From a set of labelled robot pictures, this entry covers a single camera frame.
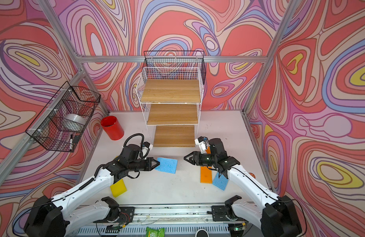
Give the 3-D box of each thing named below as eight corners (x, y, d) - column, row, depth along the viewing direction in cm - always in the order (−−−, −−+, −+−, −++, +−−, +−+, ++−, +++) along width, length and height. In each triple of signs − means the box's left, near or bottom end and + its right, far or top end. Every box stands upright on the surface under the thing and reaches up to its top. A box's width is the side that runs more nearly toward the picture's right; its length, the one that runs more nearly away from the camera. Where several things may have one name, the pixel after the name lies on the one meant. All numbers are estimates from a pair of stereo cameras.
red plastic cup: (107, 140, 105) (98, 127, 93) (112, 129, 112) (103, 115, 100) (122, 140, 105) (114, 127, 93) (125, 129, 112) (119, 115, 100)
